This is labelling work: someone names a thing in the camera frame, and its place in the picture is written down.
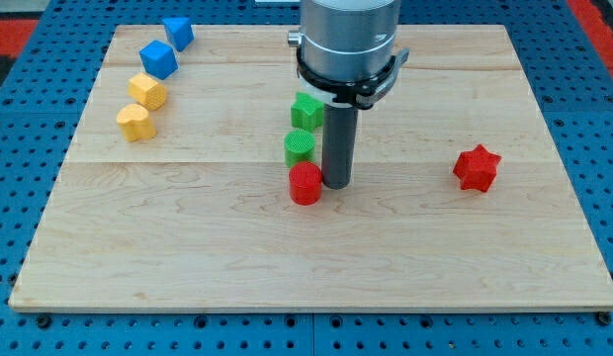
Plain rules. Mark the blue triangular block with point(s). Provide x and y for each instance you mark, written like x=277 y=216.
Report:
x=179 y=31

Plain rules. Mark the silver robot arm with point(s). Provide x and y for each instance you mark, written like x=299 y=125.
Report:
x=346 y=40

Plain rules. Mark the red cylinder block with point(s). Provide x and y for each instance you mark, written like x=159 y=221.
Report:
x=305 y=183

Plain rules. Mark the wooden board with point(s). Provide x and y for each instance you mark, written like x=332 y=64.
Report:
x=199 y=218

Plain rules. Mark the green cylinder block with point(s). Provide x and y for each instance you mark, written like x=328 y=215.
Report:
x=298 y=146

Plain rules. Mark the yellow hexagonal block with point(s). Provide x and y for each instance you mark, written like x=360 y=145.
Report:
x=147 y=91

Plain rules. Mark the blue cube block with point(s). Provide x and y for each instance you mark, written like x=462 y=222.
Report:
x=158 y=59

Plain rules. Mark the yellow heart block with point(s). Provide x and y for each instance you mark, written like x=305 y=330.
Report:
x=135 y=123

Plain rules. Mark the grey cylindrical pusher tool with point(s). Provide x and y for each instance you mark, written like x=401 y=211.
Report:
x=338 y=139

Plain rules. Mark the red star block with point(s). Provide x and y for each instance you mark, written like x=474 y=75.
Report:
x=477 y=169

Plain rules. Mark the green star block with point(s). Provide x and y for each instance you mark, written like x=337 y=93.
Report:
x=306 y=112

